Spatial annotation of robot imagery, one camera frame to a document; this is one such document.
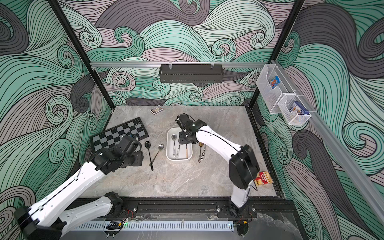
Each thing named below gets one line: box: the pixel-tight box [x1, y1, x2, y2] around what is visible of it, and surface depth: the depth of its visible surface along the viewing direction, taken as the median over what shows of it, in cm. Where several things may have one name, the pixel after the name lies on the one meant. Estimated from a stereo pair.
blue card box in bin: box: [289, 101, 310, 115], surface depth 66 cm
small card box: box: [150, 105, 163, 115], surface depth 120 cm
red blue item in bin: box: [269, 75, 281, 89], surface depth 85 cm
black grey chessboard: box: [89, 116, 149, 152], surface depth 102 cm
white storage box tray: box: [166, 127, 193, 162], surface depth 97 cm
